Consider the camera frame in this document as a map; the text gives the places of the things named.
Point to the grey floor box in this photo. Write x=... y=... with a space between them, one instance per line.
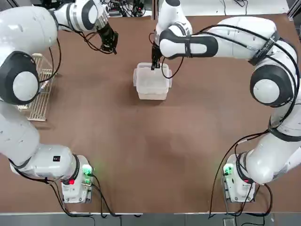
x=229 y=222

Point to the aluminium frame bar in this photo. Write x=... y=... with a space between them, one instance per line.
x=294 y=9

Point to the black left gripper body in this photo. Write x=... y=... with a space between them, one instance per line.
x=107 y=34

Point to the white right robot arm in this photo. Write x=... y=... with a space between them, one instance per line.
x=235 y=35

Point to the white preservation box lid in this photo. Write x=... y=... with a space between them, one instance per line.
x=150 y=77

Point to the aluminium frame post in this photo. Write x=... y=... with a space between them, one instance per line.
x=154 y=9

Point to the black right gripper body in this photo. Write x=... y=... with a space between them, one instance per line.
x=156 y=47

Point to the grey power strip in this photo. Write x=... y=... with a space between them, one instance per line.
x=116 y=13

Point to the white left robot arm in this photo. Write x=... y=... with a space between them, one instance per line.
x=23 y=30

